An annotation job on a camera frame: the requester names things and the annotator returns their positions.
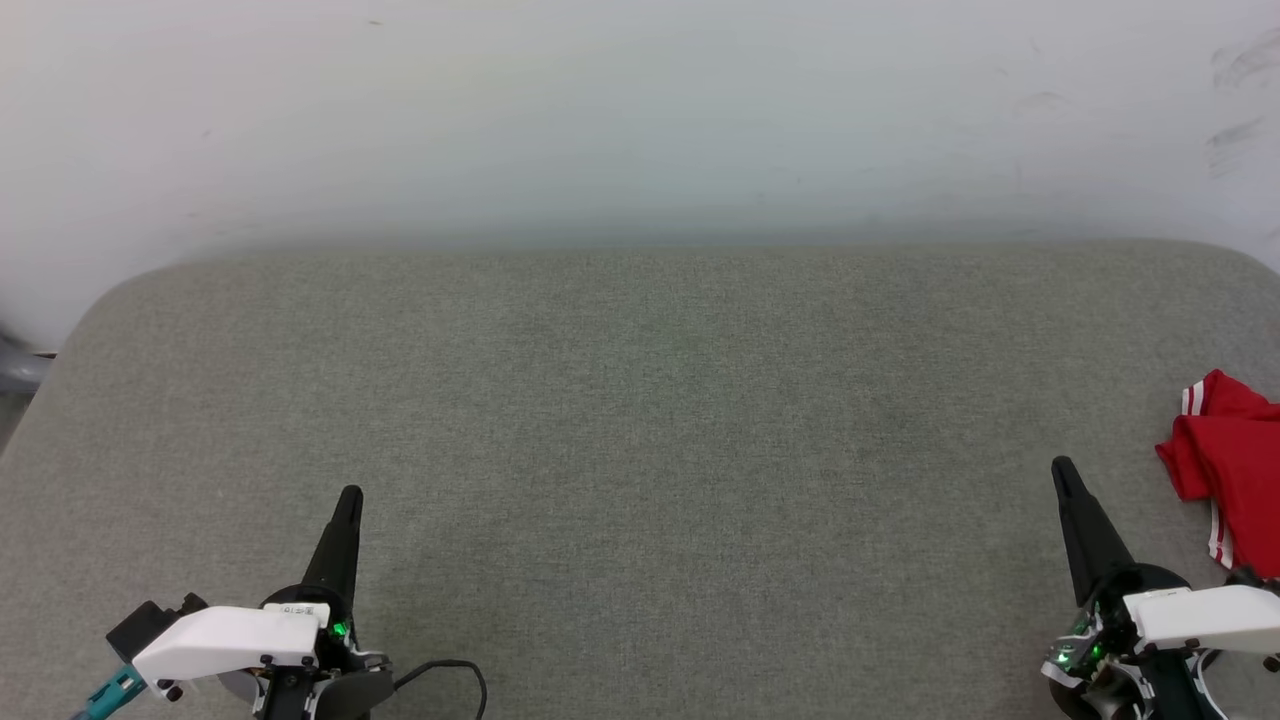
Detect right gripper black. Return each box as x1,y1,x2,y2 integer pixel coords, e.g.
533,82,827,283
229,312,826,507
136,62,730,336
1039,456,1228,720

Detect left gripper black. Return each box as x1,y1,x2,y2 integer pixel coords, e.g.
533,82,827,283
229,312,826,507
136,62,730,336
260,485,397,720

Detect red and white garment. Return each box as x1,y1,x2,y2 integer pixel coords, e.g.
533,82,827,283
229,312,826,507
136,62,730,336
1154,369,1280,582

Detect grey background object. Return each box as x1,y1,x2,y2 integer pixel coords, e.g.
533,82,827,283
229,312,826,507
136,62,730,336
0,328,57,394

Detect thin black cable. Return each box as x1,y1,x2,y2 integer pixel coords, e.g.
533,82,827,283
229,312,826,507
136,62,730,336
393,659,489,720

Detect left teal cable connector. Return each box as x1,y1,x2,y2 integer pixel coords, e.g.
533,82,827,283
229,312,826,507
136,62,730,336
72,664,147,720

